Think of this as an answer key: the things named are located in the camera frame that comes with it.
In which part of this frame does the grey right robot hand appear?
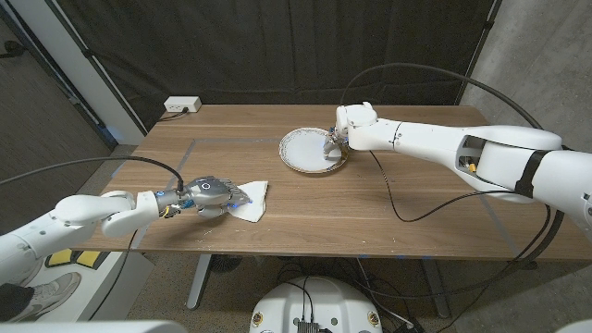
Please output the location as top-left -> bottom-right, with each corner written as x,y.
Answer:
322,125 -> 351,161

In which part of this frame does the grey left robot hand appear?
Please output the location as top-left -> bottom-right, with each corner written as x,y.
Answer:
154,175 -> 253,219

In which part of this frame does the white plate with gold rim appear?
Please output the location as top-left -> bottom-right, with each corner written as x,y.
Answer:
278,127 -> 351,175

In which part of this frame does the black round floor fan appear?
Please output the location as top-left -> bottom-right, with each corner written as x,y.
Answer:
210,253 -> 242,273

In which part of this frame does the grey table leg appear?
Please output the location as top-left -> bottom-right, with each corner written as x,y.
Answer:
418,258 -> 450,319
186,253 -> 213,310

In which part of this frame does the white power outlet box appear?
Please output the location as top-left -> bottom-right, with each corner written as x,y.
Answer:
163,95 -> 203,114

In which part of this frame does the black curtain backdrop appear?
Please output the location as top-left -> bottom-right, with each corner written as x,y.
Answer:
55,0 -> 503,133

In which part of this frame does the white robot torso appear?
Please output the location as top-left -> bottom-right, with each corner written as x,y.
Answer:
249,276 -> 384,333

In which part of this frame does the black backdrop stand pole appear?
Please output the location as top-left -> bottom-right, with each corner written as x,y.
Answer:
455,0 -> 504,105
43,0 -> 149,136

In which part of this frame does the grey sneaker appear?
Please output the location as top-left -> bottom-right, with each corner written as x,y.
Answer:
8,271 -> 83,324

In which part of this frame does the black trouser leg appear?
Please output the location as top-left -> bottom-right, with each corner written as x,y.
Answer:
0,282 -> 36,323

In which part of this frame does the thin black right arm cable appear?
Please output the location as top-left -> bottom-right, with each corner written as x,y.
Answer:
368,150 -> 526,223

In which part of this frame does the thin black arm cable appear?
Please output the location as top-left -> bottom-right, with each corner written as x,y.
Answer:
87,228 -> 140,321
368,150 -> 526,223

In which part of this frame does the black outlet power cord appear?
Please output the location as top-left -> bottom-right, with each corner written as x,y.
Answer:
159,106 -> 190,122

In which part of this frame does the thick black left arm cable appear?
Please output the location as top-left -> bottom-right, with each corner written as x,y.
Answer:
0,155 -> 186,193

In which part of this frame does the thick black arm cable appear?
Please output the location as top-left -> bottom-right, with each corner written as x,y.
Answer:
0,155 -> 186,193
339,62 -> 574,300

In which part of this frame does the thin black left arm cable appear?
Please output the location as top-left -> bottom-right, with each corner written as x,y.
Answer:
87,228 -> 140,321

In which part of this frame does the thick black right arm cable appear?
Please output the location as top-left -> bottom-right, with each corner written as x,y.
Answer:
339,62 -> 574,300

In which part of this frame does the white floor cable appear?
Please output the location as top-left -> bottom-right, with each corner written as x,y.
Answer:
355,257 -> 416,329

